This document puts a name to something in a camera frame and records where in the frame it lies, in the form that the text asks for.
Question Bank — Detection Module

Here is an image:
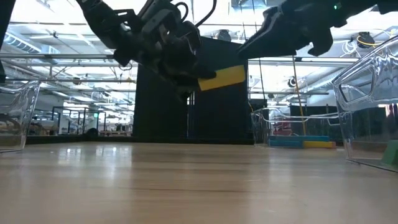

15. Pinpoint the yellow cable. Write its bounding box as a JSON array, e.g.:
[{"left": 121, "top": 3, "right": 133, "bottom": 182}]
[{"left": 292, "top": 55, "right": 308, "bottom": 136}]

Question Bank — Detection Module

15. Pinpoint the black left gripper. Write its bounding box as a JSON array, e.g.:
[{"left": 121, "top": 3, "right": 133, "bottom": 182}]
[{"left": 113, "top": 0, "right": 218, "bottom": 95}]

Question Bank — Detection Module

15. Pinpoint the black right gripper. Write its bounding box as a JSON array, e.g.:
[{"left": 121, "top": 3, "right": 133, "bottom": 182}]
[{"left": 236, "top": 0, "right": 337, "bottom": 60}]

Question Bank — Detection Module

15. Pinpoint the green thick wooden block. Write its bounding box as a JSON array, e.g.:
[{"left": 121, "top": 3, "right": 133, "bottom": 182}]
[{"left": 381, "top": 139, "right": 398, "bottom": 166}]

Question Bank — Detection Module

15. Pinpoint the yellow long wooden block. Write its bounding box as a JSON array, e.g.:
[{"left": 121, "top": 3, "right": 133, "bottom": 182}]
[
  {"left": 303, "top": 141, "right": 337, "bottom": 149},
  {"left": 198, "top": 64, "right": 247, "bottom": 92}
]

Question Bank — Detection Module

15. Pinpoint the clear plastic bin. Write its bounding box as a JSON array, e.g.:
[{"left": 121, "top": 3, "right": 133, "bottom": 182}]
[
  {"left": 251, "top": 107, "right": 341, "bottom": 149},
  {"left": 331, "top": 35, "right": 398, "bottom": 174},
  {"left": 0, "top": 80, "right": 41, "bottom": 154}
]

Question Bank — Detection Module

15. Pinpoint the blue long wooden block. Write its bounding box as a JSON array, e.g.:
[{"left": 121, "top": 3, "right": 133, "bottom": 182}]
[{"left": 269, "top": 140, "right": 304, "bottom": 148}]

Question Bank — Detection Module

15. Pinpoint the black partition screen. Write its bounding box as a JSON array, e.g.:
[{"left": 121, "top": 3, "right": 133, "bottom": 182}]
[{"left": 132, "top": 37, "right": 249, "bottom": 144}]

